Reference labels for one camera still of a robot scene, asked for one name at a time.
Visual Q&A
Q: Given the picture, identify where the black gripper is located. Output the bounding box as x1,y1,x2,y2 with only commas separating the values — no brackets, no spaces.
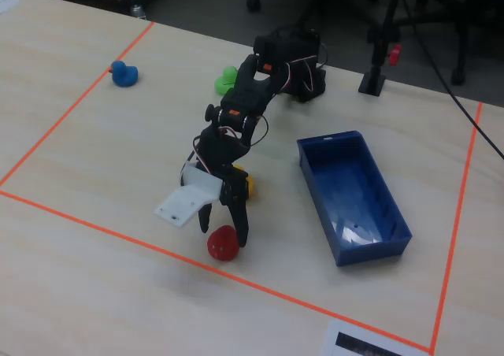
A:
192,127,251,249

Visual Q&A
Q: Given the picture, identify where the red rubber duck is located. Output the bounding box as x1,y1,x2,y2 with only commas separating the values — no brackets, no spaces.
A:
206,224,240,262

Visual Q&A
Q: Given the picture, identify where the yellow rubber duck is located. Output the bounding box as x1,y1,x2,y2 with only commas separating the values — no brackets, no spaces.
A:
234,165,259,202

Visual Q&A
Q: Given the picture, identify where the green rubber duck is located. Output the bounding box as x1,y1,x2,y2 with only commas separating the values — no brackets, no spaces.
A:
213,65,239,96

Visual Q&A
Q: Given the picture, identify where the blue plastic box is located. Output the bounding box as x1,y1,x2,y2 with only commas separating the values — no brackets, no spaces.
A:
296,130,413,268

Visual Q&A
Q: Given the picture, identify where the blue rubber duck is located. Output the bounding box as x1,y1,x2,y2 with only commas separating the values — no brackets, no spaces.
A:
109,60,139,88

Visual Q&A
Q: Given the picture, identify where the orange tape strip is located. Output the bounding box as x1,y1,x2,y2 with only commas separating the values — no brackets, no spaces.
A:
429,102,484,354
0,189,434,354
0,20,156,187

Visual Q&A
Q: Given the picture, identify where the white paper with black bar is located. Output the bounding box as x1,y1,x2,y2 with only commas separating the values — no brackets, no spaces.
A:
321,318,431,356

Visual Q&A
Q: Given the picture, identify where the black stand base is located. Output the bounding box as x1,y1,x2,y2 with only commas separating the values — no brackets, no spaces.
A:
358,65,387,98

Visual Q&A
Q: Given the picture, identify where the red clamp knob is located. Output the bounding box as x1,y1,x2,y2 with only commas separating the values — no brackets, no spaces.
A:
387,43,403,66

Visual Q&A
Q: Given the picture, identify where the black stand pole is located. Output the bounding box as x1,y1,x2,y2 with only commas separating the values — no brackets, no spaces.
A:
368,0,409,73

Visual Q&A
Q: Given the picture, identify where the black office chair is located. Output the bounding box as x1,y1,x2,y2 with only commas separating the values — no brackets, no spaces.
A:
409,0,504,87

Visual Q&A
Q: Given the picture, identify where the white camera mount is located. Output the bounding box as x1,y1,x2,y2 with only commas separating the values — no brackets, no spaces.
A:
154,162,222,228

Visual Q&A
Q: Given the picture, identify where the black camera cable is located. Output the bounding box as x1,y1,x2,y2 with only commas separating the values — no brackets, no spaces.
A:
247,113,270,148

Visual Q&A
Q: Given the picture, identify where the long black cable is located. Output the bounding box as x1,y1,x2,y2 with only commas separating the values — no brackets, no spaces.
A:
399,0,504,157

